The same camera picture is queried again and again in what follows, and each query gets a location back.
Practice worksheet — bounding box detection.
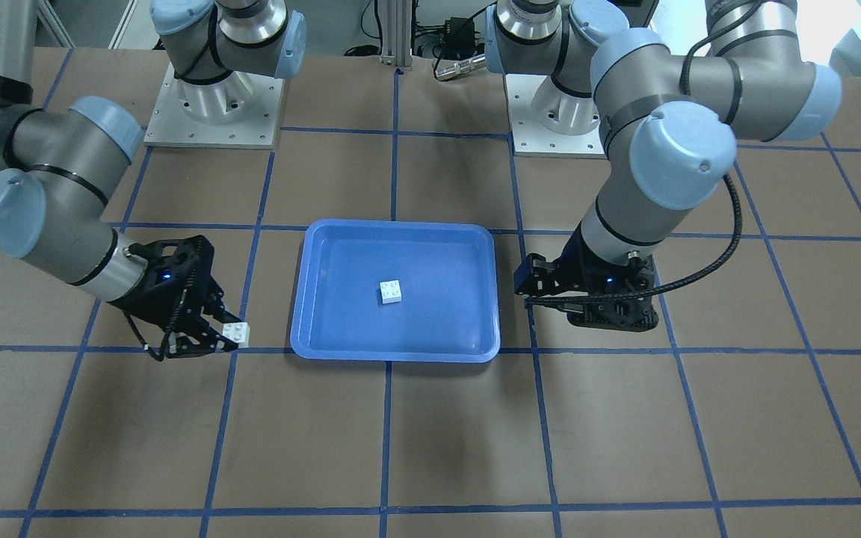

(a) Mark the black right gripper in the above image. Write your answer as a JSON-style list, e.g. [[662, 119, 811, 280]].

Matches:
[[111, 235, 243, 359]]

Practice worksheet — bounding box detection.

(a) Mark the aluminium frame post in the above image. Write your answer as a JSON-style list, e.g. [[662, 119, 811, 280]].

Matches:
[[374, 1, 417, 72]]

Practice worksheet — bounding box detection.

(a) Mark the blue plastic tray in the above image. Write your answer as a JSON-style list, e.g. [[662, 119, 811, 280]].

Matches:
[[290, 219, 500, 364]]

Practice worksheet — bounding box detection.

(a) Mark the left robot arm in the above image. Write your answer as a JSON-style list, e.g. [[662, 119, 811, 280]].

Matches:
[[485, 1, 842, 333]]

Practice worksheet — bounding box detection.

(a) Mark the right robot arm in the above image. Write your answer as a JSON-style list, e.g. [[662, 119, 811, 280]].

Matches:
[[0, 1, 307, 361]]

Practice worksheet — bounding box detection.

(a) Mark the white block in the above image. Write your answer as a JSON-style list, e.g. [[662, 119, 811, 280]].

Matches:
[[378, 279, 403, 304], [222, 321, 250, 347]]

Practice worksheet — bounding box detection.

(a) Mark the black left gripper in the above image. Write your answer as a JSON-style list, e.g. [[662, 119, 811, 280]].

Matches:
[[513, 232, 659, 331]]

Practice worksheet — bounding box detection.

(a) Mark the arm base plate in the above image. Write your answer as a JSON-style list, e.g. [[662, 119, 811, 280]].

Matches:
[[143, 66, 286, 150], [504, 74, 605, 159]]

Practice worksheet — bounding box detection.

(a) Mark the silver metal cylinder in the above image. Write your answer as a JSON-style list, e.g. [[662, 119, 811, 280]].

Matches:
[[433, 54, 487, 82]]

